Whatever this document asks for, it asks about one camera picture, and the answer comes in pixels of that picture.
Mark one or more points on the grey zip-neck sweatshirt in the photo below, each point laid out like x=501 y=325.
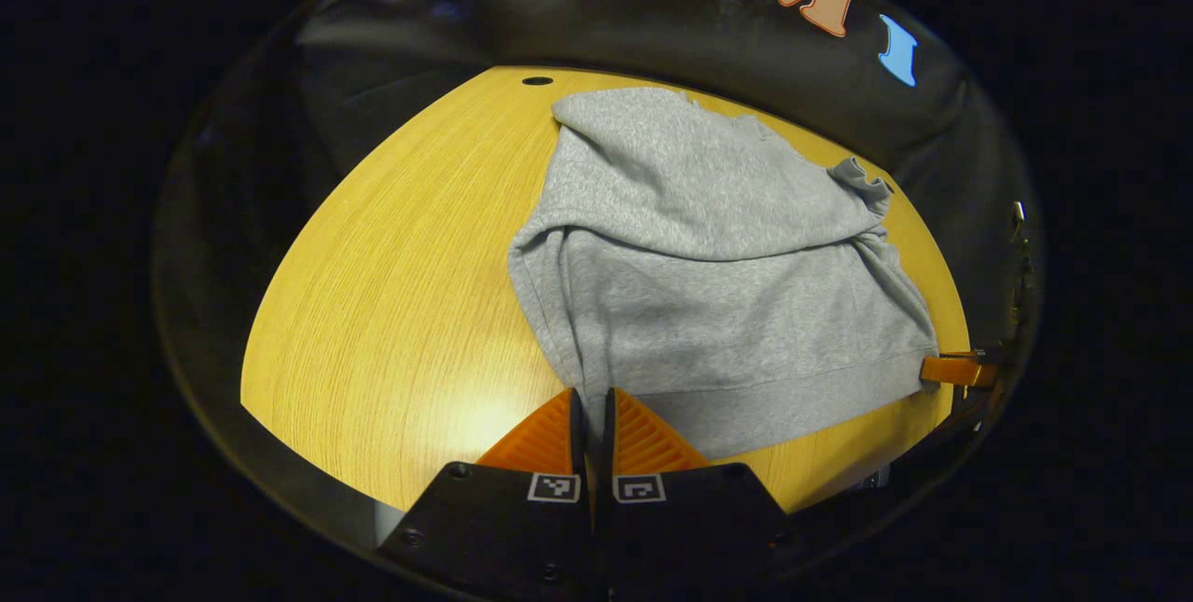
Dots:
x=708 y=285

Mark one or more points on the black backdrop cloth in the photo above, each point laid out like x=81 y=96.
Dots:
x=606 y=15

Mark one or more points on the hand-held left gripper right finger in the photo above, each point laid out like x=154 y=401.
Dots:
x=606 y=439

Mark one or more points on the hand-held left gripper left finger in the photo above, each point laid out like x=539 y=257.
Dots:
x=578 y=434

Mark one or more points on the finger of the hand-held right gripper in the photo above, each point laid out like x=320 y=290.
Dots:
x=955 y=370

